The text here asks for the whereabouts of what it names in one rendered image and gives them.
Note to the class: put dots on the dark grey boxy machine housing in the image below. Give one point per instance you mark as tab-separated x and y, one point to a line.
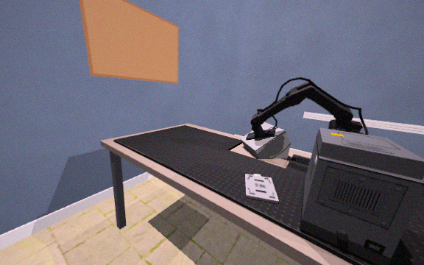
361	189

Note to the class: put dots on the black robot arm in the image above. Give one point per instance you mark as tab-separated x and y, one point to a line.
340	112

